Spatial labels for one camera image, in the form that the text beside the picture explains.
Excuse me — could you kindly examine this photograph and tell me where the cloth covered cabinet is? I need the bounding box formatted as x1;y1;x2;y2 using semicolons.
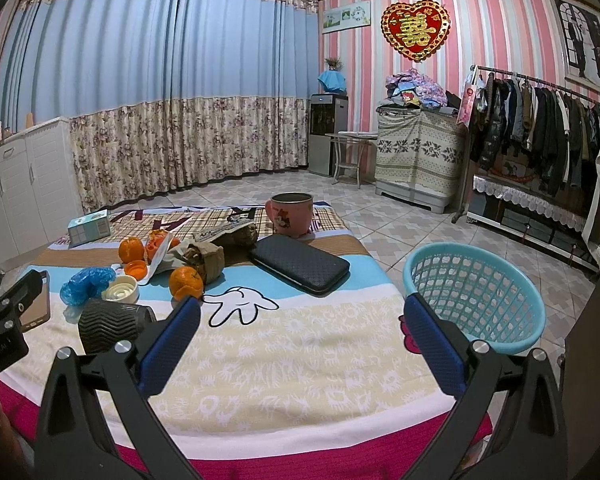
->
375;106;465;214

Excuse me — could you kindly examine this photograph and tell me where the small stool table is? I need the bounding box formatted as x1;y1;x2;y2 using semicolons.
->
327;131;378;188

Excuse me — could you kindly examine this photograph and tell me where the cream plastic lid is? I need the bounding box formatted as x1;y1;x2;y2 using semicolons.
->
102;274;140;304

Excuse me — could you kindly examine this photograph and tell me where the black textured flat case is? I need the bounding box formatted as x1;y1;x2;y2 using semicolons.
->
249;234;350;296

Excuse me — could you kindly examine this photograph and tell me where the light blue plastic basket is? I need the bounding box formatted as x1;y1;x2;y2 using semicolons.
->
403;242;546;354

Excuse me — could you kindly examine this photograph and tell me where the pile of clothes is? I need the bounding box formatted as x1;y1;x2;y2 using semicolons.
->
385;68;460;110

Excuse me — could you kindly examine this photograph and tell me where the wall calendar poster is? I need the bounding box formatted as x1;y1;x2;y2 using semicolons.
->
322;0;372;34

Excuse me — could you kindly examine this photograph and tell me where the blue floral curtain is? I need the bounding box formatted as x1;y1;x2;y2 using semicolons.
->
0;0;318;210

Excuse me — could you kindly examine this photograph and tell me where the framed wall picture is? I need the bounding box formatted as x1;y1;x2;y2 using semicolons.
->
550;0;600;94

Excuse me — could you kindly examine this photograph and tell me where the blue plastic bag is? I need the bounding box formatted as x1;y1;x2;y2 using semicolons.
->
59;268;116;308

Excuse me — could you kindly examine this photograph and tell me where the brown paper bag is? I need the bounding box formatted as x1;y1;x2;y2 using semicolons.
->
182;242;225;285

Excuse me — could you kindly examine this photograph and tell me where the teal tissue box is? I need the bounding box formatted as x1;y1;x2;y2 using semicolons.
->
68;210;111;247

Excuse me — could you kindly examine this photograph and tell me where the white cabinet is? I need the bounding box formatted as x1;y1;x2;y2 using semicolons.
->
0;117;83;270

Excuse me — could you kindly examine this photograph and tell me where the water dispenser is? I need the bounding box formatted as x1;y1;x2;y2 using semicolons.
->
308;93;349;177

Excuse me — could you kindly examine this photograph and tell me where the smartphone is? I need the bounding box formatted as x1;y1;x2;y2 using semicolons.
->
20;271;50;333

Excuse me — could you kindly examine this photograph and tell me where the pink metal-lined cup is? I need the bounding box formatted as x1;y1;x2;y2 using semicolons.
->
265;192;313;237

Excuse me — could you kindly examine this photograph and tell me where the black ribbed paper cup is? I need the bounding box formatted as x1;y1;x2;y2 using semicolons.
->
78;298;156;354

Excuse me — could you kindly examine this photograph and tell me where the orange snack wrapper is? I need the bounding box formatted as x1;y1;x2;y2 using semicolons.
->
145;230;180;263

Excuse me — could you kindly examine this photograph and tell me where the orange tangerine back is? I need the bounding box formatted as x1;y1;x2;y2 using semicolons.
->
118;236;145;263

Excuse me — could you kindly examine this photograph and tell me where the red gold heart decoration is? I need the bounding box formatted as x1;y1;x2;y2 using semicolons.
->
380;0;451;63

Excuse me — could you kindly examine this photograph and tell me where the clothes rack with garments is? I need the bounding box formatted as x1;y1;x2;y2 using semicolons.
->
457;65;600;231

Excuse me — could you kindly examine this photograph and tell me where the cartoon patterned table cloth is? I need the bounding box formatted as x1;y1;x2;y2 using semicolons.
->
0;202;455;479

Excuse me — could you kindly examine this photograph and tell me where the low bench with lace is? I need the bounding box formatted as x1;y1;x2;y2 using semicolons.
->
467;174;598;272

